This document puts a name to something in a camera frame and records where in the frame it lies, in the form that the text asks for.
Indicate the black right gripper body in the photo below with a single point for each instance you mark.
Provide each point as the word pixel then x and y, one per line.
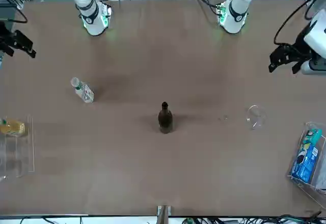
pixel 6 33

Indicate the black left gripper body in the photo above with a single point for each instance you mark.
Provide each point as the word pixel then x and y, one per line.
pixel 301 49

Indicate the clear drink bottle red label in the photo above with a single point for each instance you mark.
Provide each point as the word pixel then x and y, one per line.
pixel 85 94

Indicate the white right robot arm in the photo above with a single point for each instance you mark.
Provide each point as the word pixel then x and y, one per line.
pixel 91 17

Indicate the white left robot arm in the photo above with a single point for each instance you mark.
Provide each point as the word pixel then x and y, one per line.
pixel 237 17

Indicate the yellow juice bottle white cap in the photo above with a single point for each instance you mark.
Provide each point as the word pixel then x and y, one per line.
pixel 15 128

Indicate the clear acrylic bottle shelf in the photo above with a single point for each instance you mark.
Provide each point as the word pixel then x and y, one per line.
pixel 25 157

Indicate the dark glass bottle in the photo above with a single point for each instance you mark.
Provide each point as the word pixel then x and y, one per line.
pixel 166 119

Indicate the teal snack packet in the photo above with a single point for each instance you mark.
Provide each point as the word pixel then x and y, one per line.
pixel 313 136

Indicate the blue cookie box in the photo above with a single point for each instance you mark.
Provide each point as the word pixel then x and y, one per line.
pixel 304 164

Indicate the clear acrylic snack shelf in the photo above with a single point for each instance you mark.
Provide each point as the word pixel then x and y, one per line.
pixel 321 163

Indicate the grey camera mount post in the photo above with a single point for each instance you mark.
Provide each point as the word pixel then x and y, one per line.
pixel 164 215

